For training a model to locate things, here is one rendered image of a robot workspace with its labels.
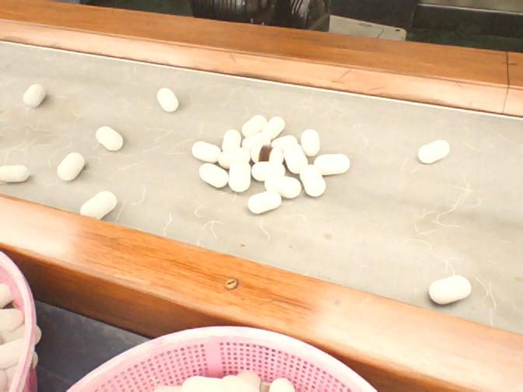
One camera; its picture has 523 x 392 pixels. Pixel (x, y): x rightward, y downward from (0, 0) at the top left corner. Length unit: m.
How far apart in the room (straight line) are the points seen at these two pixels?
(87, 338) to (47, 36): 0.51
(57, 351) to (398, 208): 0.35
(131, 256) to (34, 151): 0.24
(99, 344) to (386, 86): 0.44
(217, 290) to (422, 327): 0.15
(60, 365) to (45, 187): 0.18
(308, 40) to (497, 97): 0.26
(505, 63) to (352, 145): 0.24
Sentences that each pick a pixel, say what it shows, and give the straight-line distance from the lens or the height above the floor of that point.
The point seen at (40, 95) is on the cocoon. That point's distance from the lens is 0.65.
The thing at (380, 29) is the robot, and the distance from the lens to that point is 1.40.
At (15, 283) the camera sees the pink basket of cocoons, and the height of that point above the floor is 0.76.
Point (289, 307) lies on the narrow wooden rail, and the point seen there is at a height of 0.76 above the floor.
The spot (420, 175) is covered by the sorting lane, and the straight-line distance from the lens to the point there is 0.48.
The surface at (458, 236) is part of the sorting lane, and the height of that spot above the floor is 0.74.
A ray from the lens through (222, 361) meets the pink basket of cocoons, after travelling 0.34.
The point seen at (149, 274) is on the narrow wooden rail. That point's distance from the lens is 0.36.
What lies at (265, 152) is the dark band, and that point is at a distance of 0.46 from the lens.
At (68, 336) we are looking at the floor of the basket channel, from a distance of 0.47.
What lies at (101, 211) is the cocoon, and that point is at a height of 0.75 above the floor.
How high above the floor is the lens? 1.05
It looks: 45 degrees down
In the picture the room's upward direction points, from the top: 4 degrees counter-clockwise
